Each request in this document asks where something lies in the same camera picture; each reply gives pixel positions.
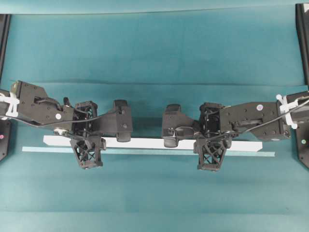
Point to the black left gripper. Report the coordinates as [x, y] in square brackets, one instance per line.
[85, 142]

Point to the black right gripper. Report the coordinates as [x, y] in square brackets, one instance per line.
[211, 143]

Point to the white wooden board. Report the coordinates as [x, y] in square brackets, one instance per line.
[152, 143]

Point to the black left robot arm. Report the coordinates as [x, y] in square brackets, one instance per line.
[31, 105]

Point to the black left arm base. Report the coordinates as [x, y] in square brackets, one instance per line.
[5, 131]

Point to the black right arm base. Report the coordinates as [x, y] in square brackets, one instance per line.
[302, 141]

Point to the light blue tape strip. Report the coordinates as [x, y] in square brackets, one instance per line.
[120, 151]

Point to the black table frame rail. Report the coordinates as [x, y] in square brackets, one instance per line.
[302, 28]

